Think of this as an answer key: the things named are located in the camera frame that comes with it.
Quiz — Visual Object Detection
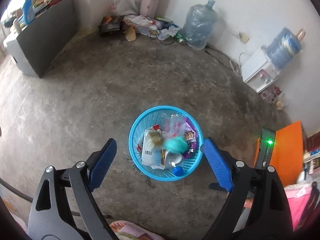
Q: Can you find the purple snack bag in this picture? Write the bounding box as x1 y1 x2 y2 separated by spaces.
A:
183 118 198 159

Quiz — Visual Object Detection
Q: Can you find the red white snack bag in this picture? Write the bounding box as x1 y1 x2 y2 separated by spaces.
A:
136 124 163 154

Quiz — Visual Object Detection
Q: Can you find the blue plastic trash basket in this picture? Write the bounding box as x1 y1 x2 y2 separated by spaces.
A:
128 105 204 181

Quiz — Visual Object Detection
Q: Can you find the orange board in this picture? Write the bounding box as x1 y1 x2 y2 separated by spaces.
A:
254 121 305 187

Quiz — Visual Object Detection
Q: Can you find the white water dispenser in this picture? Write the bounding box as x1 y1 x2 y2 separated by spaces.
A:
241 46 281 94

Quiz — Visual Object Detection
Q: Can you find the blue water jug on dispenser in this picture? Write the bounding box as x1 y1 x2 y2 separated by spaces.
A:
266 28 302 70

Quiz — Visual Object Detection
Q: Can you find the dark grey cabinet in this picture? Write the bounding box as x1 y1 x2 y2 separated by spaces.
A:
3 0 76 78

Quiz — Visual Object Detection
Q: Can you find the clear water jug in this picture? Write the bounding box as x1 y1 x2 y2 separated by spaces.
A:
182 0 218 50

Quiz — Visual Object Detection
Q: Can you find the black box on floor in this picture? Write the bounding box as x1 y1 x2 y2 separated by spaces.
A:
98 15 124 37

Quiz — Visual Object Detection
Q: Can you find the white plastic bag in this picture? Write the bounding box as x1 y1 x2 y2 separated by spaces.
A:
111 0 141 16

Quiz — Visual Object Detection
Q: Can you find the blue bottle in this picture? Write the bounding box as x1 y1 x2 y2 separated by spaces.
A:
22 0 35 25

